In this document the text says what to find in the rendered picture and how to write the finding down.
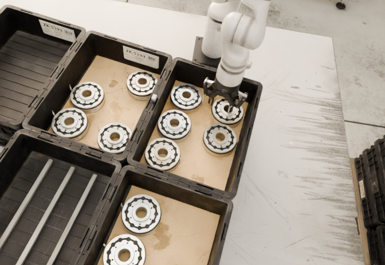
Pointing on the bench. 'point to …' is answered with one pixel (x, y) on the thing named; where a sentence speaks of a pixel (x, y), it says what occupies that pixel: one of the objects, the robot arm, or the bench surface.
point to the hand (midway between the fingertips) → (220, 104)
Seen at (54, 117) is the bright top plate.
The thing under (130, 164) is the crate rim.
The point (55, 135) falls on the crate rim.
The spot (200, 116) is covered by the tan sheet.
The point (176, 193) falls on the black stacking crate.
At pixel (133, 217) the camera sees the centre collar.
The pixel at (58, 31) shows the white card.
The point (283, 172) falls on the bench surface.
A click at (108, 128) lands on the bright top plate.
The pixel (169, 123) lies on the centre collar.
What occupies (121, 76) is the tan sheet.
